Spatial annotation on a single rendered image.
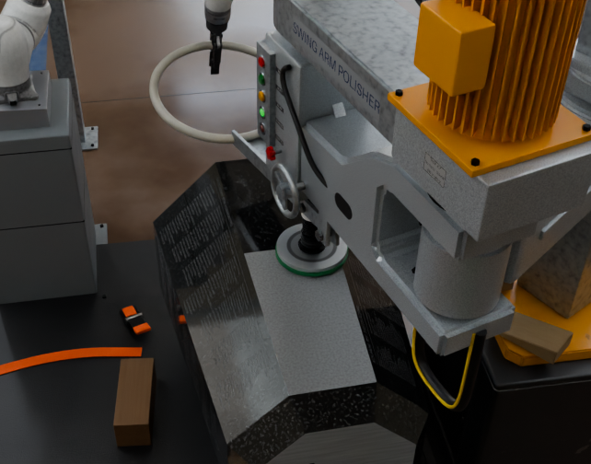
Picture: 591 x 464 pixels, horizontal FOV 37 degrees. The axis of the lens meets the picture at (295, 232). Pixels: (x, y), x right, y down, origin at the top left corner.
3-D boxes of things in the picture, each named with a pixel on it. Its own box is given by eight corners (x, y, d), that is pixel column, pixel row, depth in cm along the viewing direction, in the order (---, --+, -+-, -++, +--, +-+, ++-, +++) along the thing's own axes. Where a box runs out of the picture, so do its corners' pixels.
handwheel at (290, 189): (326, 220, 233) (328, 175, 223) (292, 231, 230) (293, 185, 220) (299, 189, 243) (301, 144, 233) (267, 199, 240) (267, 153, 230)
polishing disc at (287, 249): (282, 275, 258) (282, 272, 257) (272, 228, 274) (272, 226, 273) (353, 269, 260) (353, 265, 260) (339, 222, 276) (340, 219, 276)
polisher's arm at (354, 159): (505, 363, 206) (549, 197, 174) (422, 397, 197) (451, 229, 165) (349, 187, 255) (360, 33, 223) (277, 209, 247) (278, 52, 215)
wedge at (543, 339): (570, 344, 245) (573, 331, 242) (552, 365, 239) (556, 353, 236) (505, 310, 255) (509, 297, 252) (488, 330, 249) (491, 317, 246)
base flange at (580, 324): (600, 236, 287) (604, 225, 283) (674, 349, 250) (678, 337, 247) (455, 250, 280) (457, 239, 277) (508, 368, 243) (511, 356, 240)
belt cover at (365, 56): (580, 220, 171) (601, 149, 160) (473, 259, 162) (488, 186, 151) (339, 11, 235) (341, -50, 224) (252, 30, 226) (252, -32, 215)
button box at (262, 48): (278, 145, 240) (279, 52, 222) (269, 148, 239) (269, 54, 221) (265, 130, 246) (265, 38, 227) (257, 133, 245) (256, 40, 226)
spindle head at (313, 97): (396, 224, 237) (413, 77, 208) (323, 247, 229) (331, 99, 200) (331, 153, 261) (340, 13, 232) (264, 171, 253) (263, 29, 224)
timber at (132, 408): (124, 379, 330) (121, 358, 323) (156, 378, 331) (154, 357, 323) (117, 446, 308) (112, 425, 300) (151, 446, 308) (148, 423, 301)
